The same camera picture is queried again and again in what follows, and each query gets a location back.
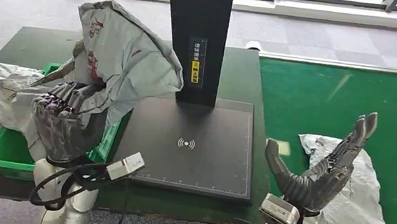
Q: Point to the white round cap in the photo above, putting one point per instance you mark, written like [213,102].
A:
[253,45]

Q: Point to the grey plastic parcel bag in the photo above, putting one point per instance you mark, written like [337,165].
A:
[357,203]

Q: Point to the grey plastic parcel red print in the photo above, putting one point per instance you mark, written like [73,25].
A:
[127,53]

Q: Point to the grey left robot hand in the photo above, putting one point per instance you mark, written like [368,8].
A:
[69,128]

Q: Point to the green plastic crate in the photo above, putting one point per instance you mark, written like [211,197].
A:
[5,152]

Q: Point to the black scanner column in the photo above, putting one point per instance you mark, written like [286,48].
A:
[200,20]

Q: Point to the yellow and black column label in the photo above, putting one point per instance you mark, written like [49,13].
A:
[196,67]

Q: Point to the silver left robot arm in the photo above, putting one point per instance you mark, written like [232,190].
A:
[65,214]

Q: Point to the green conveyor belt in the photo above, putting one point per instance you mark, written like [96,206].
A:
[312,100]

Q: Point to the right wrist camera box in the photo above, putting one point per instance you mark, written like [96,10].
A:
[280,211]

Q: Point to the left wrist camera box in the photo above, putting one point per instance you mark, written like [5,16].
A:
[126,166]

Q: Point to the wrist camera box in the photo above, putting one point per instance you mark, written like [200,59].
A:
[126,166]
[280,211]

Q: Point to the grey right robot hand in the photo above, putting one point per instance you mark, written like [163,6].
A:
[316,188]

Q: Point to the black scanner base plate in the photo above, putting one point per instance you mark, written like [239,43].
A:
[212,156]

